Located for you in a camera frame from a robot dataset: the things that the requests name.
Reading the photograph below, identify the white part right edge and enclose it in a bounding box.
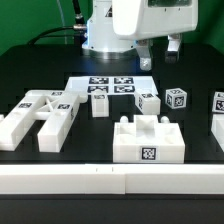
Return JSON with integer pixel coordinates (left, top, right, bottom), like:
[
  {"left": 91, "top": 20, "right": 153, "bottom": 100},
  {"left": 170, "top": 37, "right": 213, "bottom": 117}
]
[{"left": 211, "top": 114, "right": 224, "bottom": 152}]

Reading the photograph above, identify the black cable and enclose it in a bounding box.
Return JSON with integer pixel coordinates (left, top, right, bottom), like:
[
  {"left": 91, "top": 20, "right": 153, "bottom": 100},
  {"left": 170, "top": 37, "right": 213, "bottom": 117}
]
[{"left": 27, "top": 0, "right": 88, "bottom": 46}]

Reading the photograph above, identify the white chair seat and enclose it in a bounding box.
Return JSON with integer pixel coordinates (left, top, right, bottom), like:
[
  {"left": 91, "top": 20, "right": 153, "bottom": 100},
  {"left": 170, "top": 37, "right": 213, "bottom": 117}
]
[{"left": 113, "top": 115, "right": 185, "bottom": 163}]

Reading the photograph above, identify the white tagged block right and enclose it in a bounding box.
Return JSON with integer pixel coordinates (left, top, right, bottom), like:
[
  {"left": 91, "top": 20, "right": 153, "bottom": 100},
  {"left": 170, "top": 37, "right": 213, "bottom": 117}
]
[{"left": 212, "top": 92, "right": 224, "bottom": 113}]

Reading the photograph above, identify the white chair back frame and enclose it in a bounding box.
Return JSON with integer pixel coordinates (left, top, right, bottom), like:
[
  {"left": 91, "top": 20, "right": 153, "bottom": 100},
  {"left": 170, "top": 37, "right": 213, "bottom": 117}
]
[{"left": 0, "top": 90, "right": 88, "bottom": 152}]

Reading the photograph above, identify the white tagged cube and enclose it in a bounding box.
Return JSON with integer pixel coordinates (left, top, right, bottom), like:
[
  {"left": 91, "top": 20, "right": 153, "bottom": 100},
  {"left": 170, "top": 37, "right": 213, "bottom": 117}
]
[{"left": 165, "top": 88, "right": 187, "bottom": 109}]

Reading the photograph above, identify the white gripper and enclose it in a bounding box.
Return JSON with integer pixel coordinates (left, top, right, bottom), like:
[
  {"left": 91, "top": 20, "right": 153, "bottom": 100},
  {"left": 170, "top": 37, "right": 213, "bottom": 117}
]
[{"left": 112, "top": 0, "right": 198, "bottom": 71}]

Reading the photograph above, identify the white marker base plate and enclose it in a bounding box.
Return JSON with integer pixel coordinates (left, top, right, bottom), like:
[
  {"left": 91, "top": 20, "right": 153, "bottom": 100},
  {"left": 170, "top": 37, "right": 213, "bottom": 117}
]
[{"left": 65, "top": 76, "right": 158, "bottom": 95}]

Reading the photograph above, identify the white front rail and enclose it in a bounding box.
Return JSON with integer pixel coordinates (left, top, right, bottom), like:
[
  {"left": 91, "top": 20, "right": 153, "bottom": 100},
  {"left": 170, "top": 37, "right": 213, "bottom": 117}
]
[{"left": 0, "top": 164, "right": 224, "bottom": 194}]

